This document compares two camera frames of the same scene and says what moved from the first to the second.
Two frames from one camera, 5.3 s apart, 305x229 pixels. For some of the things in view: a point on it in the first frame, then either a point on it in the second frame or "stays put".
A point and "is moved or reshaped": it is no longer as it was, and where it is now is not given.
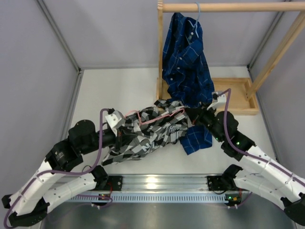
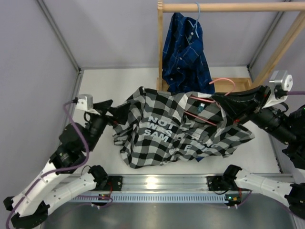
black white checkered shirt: (148, 129) is moved or reshaped
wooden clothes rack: (240, 95) stays put
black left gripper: (115, 138) to (120, 112)
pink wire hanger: (154, 119) to (218, 105)
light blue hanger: (195, 25) stays put
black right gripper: (194, 112) to (238, 104)
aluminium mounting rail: (165, 184) stays put
